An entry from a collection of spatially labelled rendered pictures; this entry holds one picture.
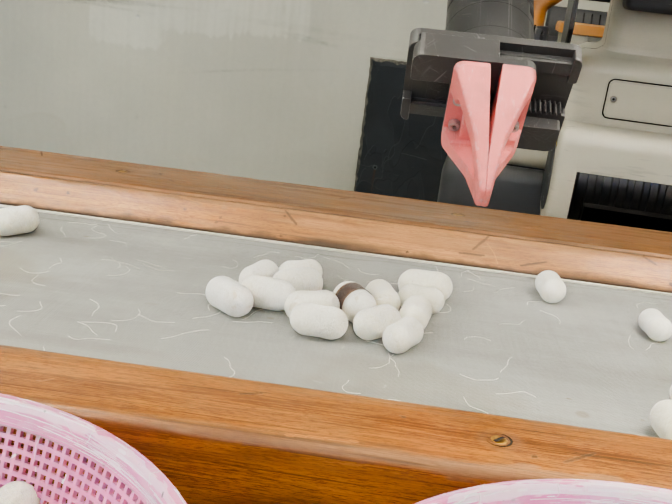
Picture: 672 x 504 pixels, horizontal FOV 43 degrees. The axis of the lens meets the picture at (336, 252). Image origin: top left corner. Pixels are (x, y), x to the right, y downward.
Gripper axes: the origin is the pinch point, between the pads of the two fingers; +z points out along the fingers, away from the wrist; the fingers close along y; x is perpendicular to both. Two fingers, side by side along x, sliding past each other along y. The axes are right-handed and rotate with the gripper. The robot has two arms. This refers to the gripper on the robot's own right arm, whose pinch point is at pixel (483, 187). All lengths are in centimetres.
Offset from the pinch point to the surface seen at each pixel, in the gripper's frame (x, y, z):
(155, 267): 14.1, -21.1, -1.4
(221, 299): 8.6, -14.7, 4.0
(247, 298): 8.4, -13.1, 3.9
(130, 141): 169, -90, -151
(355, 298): 9.0, -6.5, 2.5
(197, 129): 162, -68, -153
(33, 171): 19.8, -35.6, -13.4
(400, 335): 7.1, -3.6, 6.0
